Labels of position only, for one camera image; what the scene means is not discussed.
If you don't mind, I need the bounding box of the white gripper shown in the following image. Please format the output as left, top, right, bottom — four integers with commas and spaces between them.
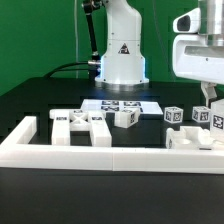
172, 34, 224, 106

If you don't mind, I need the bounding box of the white chair seat part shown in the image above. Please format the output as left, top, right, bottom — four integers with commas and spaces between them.
166, 126, 224, 151

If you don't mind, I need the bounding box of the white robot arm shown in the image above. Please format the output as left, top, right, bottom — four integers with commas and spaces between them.
95, 0, 224, 100

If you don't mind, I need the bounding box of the white chair back part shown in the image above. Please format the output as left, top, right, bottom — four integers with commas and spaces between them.
49, 109, 112, 147

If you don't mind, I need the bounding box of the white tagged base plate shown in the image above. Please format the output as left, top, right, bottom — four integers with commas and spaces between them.
81, 99, 163, 115

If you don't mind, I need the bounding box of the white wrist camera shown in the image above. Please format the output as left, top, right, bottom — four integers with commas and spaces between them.
173, 8, 201, 34

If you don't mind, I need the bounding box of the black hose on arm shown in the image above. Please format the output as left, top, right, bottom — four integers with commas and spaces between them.
81, 0, 102, 68

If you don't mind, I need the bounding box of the black cable on table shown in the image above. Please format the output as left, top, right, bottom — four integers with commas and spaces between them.
43, 61, 90, 79

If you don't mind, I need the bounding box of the white U-shaped fence frame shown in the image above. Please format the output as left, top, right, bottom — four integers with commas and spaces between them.
0, 116, 224, 174

